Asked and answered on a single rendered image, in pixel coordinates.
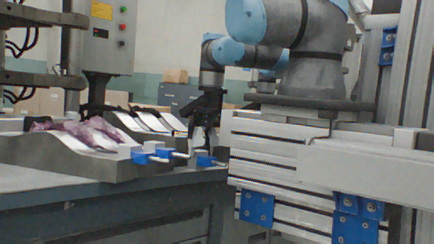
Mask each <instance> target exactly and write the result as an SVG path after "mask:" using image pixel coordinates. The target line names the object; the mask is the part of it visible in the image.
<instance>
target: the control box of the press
mask: <svg viewBox="0 0 434 244"><path fill-rule="evenodd" d="M85 3H86V4H85V13H84V14H85V15H86V16H88V17H89V18H90V19H91V20H90V29H88V30H86V31H84V33H83V36H84V42H83V52H82V57H83V60H82V71H81V74H82V73H84V76H85V77H86V78H87V81H88V83H89V87H88V102H89V103H103V104H105V97H106V85H107V84H108V82H109V80H110V79H111V77H112V76H113V77H114V78H116V77H120V75H123V76H133V71H134V63H135V46H136V22H137V4H138V0H85ZM62 10H63V12H62V13H66V12H69V0H63V2H62ZM67 35H68V29H66V28H65V27H62V31H61V51H60V60H59V62H60V69H66V64H67V60H66V55H67V45H68V39H67Z"/></svg>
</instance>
